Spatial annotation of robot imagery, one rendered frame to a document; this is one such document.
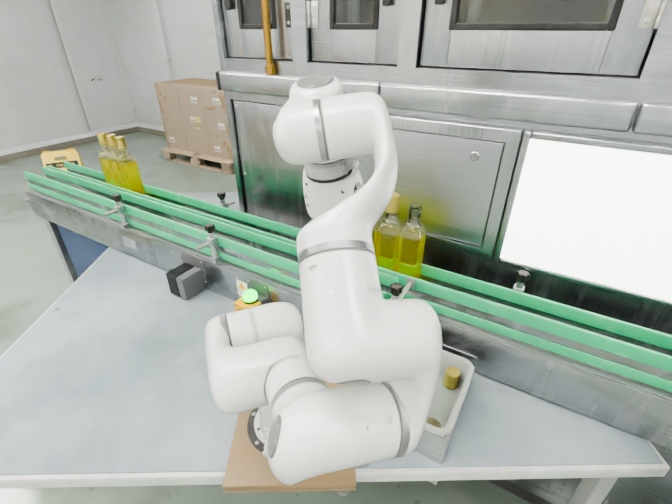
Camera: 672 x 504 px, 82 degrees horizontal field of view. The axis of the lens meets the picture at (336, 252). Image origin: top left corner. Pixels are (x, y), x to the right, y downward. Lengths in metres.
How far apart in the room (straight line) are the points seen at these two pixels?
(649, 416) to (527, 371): 0.23
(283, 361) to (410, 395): 0.21
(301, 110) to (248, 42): 0.89
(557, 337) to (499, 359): 0.14
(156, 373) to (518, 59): 1.14
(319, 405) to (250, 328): 0.28
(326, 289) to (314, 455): 0.17
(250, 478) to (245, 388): 0.31
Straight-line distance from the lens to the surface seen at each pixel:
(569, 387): 1.05
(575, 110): 0.97
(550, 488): 1.69
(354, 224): 0.40
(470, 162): 1.02
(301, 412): 0.43
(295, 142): 0.47
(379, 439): 0.46
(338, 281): 0.37
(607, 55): 1.00
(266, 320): 0.68
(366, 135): 0.47
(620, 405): 1.07
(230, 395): 0.59
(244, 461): 0.89
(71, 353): 1.30
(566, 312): 1.04
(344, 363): 0.36
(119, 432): 1.05
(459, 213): 1.07
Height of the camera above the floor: 1.52
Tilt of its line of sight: 30 degrees down
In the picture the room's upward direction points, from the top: straight up
